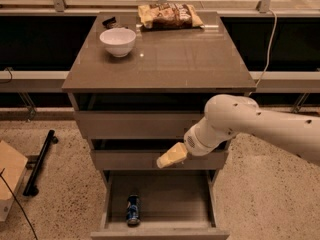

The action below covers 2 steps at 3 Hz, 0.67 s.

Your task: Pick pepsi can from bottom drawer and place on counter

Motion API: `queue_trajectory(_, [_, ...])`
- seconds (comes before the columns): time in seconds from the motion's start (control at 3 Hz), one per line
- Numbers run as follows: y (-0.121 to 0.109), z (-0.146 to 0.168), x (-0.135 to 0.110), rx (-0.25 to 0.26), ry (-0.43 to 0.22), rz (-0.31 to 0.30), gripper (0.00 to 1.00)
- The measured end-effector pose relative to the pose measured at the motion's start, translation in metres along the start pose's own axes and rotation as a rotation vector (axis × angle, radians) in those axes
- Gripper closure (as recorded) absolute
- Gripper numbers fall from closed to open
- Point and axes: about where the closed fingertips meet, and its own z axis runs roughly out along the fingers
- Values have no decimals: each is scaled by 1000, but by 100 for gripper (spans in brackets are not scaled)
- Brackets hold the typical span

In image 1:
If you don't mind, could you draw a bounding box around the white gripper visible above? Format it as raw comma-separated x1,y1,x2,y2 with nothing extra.
156,117,237,168

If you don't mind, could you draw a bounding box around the small dark snack wrapper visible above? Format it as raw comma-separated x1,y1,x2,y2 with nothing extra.
102,17,123,29

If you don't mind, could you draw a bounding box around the blue pepsi can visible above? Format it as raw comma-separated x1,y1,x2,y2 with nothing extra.
126,195,140,226

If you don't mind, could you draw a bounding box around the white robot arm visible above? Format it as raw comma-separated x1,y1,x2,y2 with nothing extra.
157,94,320,168

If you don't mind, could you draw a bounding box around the metal window railing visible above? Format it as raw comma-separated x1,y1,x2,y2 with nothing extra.
0,0,320,17

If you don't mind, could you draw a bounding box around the grey drawer cabinet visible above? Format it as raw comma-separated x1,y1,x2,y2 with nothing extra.
62,12,255,156

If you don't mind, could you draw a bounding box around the grey top drawer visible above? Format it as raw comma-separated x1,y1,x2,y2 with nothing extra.
74,111,202,139

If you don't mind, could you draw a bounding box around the grey middle drawer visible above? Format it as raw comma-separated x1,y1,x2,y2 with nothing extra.
91,150,228,171

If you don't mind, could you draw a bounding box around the cardboard box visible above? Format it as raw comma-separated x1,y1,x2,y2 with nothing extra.
0,140,28,222

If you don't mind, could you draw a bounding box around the white ceramic bowl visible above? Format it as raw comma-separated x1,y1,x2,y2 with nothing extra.
99,28,136,57

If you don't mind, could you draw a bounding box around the black cable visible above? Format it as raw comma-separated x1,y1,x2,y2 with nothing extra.
0,167,39,240

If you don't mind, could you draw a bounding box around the grey open bottom drawer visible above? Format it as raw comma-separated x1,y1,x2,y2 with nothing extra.
91,170,229,240

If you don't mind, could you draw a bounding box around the yellow brown chip bag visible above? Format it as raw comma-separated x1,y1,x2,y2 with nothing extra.
138,3,204,29

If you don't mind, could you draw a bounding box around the black metal bar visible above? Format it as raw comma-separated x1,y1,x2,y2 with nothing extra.
23,130,58,196

